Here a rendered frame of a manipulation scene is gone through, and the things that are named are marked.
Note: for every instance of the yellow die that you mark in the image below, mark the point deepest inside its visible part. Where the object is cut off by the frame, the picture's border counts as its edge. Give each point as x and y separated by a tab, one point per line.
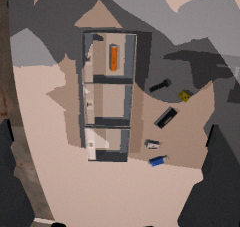
184	96

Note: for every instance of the black bolt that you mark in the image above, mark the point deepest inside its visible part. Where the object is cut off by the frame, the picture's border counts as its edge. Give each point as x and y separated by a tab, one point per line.
159	86

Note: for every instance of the grey rack of bins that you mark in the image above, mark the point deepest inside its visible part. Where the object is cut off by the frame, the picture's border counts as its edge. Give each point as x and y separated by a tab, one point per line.
108	95

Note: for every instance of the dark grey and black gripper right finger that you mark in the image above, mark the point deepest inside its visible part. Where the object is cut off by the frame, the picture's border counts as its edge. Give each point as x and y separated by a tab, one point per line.
215	201

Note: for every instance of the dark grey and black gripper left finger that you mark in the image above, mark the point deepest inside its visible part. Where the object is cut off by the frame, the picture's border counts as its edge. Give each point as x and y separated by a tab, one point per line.
15	207

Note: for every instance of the orange battery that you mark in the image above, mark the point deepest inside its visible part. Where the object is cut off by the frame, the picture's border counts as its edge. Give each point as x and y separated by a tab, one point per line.
113	59

